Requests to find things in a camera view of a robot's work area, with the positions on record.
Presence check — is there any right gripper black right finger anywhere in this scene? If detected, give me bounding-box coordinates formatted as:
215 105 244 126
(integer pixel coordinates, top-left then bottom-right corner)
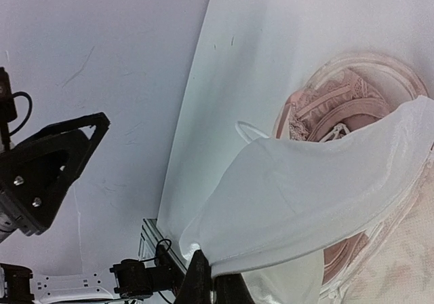
174 250 251 304

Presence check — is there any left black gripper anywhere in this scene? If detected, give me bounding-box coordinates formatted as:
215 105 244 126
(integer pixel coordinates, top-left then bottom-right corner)
109 239 185 299

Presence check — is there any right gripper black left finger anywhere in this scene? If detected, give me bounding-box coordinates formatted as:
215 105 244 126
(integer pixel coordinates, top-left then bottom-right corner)
1 113 110 236

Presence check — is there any white satin bra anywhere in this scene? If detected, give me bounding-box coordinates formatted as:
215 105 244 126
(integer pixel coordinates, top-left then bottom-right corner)
179 96 433 303

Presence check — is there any pink bra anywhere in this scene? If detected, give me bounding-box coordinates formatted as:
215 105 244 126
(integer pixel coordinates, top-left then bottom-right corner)
273 50 429 144

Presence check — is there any floral mesh laundry bag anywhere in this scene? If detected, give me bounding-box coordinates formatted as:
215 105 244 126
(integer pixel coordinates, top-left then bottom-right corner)
319 164 433 303

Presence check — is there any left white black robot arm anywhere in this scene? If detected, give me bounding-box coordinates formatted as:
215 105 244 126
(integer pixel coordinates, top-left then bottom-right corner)
1 239 179 303

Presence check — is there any aluminium front rail frame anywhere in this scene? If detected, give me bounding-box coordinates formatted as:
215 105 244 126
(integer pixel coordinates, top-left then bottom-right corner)
138 218 186 274

